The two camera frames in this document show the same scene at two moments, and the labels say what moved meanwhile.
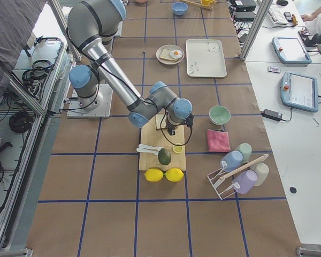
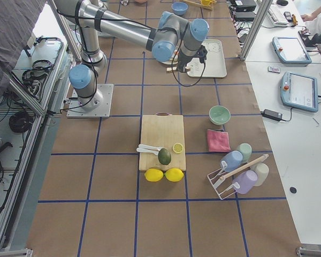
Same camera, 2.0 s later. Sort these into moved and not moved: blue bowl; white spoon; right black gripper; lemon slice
Moved: right black gripper
Not moved: lemon slice; blue bowl; white spoon
